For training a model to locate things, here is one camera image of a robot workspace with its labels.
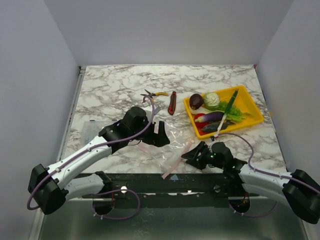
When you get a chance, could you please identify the yellow plastic tray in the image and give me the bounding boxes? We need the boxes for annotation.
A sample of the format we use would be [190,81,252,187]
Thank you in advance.
[183,85,264,140]

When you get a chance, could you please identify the clear plastic screw box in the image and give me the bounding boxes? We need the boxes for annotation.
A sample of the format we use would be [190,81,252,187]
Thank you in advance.
[80,119,117,145]

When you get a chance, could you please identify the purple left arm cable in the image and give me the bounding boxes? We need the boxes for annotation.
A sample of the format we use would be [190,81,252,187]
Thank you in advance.
[26,95,156,211]

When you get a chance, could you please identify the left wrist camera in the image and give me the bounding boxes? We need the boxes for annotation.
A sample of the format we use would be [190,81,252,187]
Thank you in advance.
[154,105,161,116]

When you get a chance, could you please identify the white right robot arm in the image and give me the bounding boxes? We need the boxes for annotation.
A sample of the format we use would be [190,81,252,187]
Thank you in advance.
[181,141,320,224]

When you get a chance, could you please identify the pale green cabbage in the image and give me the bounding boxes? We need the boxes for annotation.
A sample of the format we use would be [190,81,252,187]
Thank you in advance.
[203,92,220,110]

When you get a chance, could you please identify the green scallion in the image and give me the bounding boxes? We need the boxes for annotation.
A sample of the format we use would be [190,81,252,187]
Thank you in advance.
[214,89,239,138]

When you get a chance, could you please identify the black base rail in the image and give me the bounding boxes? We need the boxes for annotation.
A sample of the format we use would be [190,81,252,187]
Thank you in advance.
[83,173,246,209]

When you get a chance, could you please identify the green celery stalk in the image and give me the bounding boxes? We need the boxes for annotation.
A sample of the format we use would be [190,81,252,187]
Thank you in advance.
[189,106,253,123]

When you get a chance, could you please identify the clear zip top bag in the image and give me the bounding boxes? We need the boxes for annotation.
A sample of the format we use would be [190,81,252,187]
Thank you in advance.
[137,122,196,179]

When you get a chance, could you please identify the grey toy fish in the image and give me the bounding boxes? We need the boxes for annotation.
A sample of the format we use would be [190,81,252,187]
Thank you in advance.
[201,120,235,133]

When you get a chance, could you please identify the dark red onion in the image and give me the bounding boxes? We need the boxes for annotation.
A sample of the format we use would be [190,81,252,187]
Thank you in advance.
[189,93,204,110]

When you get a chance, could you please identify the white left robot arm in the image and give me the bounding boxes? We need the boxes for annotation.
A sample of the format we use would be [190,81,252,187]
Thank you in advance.
[27,106,170,215]

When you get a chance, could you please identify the purple eggplant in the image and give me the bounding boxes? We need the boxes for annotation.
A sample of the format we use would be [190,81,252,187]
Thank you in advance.
[202,111,224,122]

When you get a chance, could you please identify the red tomato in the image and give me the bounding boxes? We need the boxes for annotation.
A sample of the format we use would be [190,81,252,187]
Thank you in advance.
[193,113,208,129]

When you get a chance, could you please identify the yellow handled pliers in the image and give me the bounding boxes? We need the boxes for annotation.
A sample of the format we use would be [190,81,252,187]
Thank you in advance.
[140,89,169,103]

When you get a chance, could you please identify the red black utility knife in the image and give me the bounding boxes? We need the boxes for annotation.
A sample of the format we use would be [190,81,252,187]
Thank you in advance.
[167,91,177,116]

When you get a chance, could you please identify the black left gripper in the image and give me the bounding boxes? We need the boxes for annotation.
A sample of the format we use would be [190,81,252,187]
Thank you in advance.
[129,117,170,147]

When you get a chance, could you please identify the green grape bunch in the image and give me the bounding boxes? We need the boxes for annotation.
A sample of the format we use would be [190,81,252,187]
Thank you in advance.
[217,100,243,117]

